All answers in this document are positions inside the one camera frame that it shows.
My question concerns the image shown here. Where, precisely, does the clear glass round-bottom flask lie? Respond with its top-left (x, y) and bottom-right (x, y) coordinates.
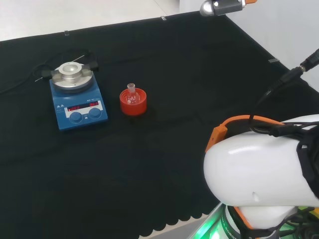
top-left (126, 83), bottom-right (139, 105)

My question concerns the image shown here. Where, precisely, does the red ribbed flask stand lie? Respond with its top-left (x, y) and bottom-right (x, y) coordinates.
top-left (119, 88), bottom-right (148, 117)

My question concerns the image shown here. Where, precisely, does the black bench cloth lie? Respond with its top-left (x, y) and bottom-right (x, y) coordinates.
top-left (0, 9), bottom-right (319, 239)

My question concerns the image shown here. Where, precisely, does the heater with blue base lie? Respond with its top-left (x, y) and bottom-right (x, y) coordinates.
top-left (49, 62), bottom-right (109, 132)

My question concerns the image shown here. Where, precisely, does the orange cable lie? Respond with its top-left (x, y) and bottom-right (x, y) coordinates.
top-left (205, 114), bottom-right (285, 153)

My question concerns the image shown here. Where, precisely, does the black heater cable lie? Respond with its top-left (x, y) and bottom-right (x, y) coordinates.
top-left (0, 48), bottom-right (100, 95)

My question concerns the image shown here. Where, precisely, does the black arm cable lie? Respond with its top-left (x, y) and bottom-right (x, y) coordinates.
top-left (249, 48), bottom-right (319, 120)

